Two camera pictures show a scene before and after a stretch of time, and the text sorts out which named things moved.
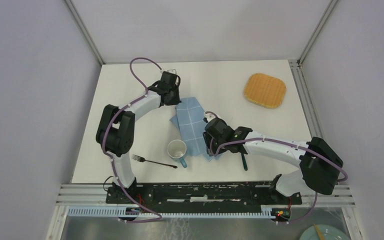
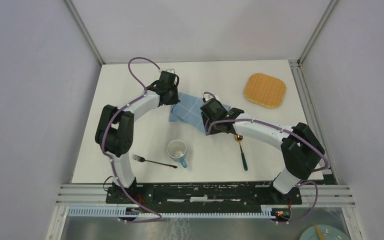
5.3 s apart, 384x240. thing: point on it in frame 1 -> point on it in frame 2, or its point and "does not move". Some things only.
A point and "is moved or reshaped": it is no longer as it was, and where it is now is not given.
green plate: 329,232 does not move
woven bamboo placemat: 265,90 does not move
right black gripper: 207,137 -> 213,130
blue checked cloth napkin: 189,119 is moved or reshaped
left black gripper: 176,101 does not move
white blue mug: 176,149 does not move
